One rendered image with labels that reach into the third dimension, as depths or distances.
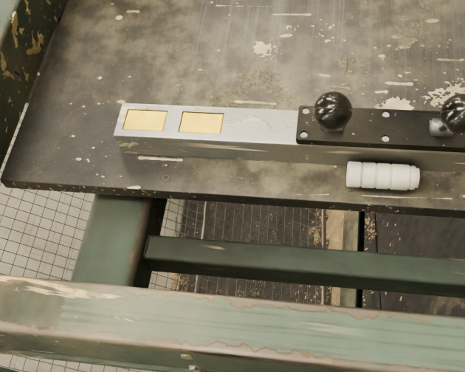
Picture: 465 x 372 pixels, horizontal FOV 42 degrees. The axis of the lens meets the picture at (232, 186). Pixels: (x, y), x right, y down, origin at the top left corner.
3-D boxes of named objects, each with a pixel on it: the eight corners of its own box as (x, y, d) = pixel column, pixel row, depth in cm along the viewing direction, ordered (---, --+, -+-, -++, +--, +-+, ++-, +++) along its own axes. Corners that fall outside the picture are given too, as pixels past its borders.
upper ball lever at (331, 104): (347, 142, 70) (351, 129, 57) (314, 139, 71) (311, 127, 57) (349, 108, 70) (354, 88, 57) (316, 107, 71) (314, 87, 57)
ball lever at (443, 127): (455, 147, 68) (486, 132, 55) (421, 145, 69) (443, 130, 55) (457, 114, 68) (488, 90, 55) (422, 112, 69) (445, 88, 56)
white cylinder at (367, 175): (345, 191, 70) (415, 195, 69) (347, 178, 68) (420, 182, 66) (346, 170, 72) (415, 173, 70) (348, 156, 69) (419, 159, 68)
